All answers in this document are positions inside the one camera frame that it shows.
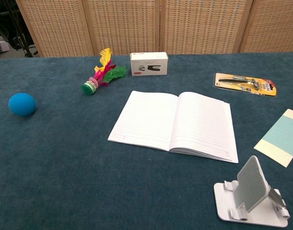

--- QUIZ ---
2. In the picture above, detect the white lined notebook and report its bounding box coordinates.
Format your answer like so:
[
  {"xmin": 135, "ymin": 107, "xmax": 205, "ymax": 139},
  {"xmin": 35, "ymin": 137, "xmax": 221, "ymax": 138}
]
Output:
[{"xmin": 107, "ymin": 90, "xmax": 239, "ymax": 164}]

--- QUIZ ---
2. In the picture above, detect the teal and cream card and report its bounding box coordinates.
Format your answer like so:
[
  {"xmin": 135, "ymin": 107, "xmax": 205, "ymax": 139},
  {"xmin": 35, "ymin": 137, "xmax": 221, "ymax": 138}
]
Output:
[{"xmin": 253, "ymin": 108, "xmax": 293, "ymax": 168}]

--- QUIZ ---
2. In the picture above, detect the white stapler box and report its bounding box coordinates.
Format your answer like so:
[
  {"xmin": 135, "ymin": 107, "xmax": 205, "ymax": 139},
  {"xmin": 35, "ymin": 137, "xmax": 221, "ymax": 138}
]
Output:
[{"xmin": 129, "ymin": 52, "xmax": 169, "ymax": 77}]

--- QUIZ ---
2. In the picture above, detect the colourful feather shuttlecock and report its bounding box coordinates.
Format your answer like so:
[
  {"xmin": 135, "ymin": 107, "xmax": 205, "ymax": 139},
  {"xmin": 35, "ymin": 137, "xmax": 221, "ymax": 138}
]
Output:
[{"xmin": 81, "ymin": 47, "xmax": 128, "ymax": 95}]

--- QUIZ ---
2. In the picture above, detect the woven folding screen panel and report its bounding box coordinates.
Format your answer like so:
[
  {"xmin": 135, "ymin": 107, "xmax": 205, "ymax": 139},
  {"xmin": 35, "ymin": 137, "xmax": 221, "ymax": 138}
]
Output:
[
  {"xmin": 159, "ymin": 0, "xmax": 254, "ymax": 55},
  {"xmin": 82, "ymin": 0, "xmax": 161, "ymax": 56},
  {"xmin": 239, "ymin": 0, "xmax": 293, "ymax": 54},
  {"xmin": 15, "ymin": 0, "xmax": 94, "ymax": 58}
]

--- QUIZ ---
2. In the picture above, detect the packaged tool on yellow card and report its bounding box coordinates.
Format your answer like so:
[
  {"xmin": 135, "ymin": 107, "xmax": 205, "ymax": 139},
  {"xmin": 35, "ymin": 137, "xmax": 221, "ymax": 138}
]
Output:
[{"xmin": 212, "ymin": 72, "xmax": 279, "ymax": 97}]

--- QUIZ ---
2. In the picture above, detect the blue foam ball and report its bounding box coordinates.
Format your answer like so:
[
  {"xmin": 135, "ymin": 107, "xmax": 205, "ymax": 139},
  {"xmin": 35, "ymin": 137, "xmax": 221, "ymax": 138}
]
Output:
[{"xmin": 8, "ymin": 92, "xmax": 37, "ymax": 117}]

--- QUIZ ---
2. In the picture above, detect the white folding phone stand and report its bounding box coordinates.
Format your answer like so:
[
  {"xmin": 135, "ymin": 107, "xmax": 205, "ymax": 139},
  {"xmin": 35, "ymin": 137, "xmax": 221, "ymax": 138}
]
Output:
[{"xmin": 213, "ymin": 155, "xmax": 291, "ymax": 228}]

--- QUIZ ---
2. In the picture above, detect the black tripod stand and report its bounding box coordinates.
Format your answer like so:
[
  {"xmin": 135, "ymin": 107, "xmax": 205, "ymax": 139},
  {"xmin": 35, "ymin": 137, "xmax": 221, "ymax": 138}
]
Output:
[{"xmin": 2, "ymin": 0, "xmax": 39, "ymax": 58}]

